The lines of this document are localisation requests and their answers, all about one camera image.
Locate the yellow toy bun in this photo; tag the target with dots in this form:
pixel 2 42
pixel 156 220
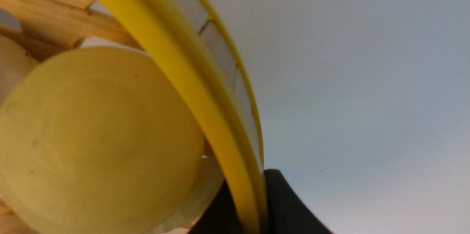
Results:
pixel 97 141

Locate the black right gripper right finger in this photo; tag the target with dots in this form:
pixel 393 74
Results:
pixel 287 214

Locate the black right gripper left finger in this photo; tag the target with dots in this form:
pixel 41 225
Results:
pixel 220 217

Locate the yellow bamboo steamer basket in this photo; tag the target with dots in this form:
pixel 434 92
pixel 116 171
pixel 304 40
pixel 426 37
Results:
pixel 187 39

